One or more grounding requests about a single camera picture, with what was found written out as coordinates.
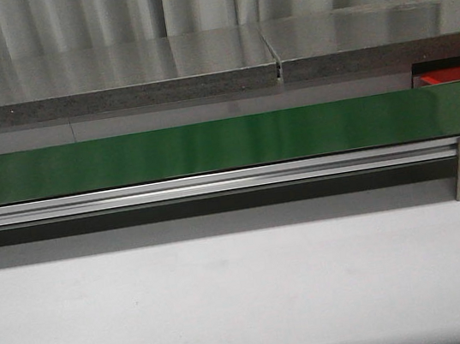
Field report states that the grey stone shelf left slab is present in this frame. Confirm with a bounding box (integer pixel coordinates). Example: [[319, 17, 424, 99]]
[[0, 26, 278, 129]]

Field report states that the green conveyor belt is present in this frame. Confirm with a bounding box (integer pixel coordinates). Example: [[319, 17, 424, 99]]
[[0, 81, 460, 205]]

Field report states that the grey stone shelf slab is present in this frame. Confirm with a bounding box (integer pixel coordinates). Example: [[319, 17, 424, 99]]
[[0, 26, 278, 129], [260, 0, 460, 83]]

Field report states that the aluminium conveyor side rail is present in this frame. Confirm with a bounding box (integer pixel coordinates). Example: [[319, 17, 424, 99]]
[[0, 137, 458, 228]]

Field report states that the grey stone shelf right slab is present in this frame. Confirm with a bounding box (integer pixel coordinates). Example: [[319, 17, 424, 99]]
[[260, 0, 460, 83]]

